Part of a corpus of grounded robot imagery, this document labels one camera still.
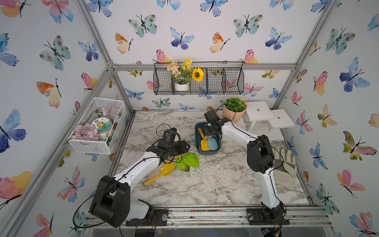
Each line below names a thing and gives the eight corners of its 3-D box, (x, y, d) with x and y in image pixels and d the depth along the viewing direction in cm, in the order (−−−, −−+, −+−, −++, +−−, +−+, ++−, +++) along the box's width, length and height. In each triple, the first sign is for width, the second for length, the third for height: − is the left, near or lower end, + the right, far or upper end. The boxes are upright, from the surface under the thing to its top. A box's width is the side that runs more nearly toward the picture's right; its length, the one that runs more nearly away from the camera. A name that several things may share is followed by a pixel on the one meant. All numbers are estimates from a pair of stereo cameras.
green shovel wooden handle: (184, 175, 90) (183, 173, 88) (175, 164, 94) (175, 163, 92) (191, 169, 92) (190, 168, 90) (182, 159, 96) (182, 158, 95)
